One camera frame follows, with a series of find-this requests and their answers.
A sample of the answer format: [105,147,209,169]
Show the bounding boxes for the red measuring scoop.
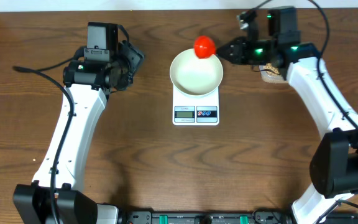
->
[193,35,216,59]

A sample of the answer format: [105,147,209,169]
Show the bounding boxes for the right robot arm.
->
[216,6,358,223]

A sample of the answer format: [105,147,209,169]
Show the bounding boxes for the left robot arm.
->
[13,40,145,223]

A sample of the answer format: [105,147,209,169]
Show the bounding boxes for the cream bowl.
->
[170,49,224,96]

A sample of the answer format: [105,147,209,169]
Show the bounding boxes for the white digital kitchen scale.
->
[172,87,220,126]

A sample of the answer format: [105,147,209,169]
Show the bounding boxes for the soybeans in container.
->
[264,63,280,75]

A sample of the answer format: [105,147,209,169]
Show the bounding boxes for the clear plastic container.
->
[259,63,288,84]

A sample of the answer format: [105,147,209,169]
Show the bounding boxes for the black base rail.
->
[116,211,358,224]

